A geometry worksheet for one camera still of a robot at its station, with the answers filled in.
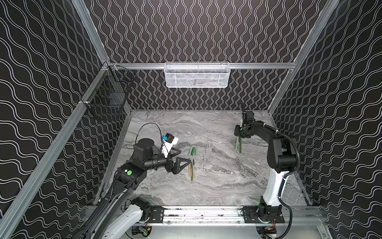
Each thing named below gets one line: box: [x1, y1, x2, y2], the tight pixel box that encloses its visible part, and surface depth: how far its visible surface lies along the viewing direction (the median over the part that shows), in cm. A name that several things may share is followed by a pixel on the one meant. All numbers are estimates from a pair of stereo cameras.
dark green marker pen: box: [190, 161, 194, 182], surface depth 90 cm
